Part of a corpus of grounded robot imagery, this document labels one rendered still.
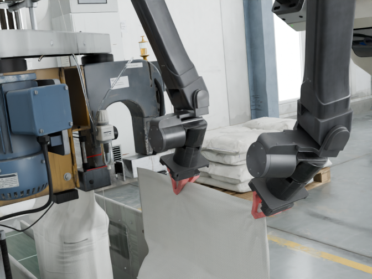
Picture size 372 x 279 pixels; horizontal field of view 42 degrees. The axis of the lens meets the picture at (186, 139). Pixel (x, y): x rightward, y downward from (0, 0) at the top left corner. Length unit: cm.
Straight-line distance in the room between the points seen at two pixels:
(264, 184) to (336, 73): 25
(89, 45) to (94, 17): 392
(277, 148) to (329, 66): 14
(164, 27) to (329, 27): 41
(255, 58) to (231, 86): 58
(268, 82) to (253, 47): 60
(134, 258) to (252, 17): 557
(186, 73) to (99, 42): 37
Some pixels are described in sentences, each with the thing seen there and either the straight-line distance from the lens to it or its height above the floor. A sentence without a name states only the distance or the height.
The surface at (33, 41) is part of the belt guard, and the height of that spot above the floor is 139.
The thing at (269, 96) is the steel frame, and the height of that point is 65.
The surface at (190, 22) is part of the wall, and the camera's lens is 658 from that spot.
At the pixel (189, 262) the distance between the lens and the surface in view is 119.
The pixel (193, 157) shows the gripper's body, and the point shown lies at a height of 111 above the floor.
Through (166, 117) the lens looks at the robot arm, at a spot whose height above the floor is 121.
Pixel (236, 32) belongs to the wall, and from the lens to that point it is 712.
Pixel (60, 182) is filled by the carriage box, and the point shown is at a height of 105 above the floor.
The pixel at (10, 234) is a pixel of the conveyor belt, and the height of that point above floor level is 38.
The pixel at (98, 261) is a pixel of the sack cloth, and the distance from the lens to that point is 167.
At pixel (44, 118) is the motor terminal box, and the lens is 95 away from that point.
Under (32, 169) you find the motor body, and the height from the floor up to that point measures 114.
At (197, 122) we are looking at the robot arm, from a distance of 103.
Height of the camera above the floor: 134
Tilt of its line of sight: 10 degrees down
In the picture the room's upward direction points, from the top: 5 degrees counter-clockwise
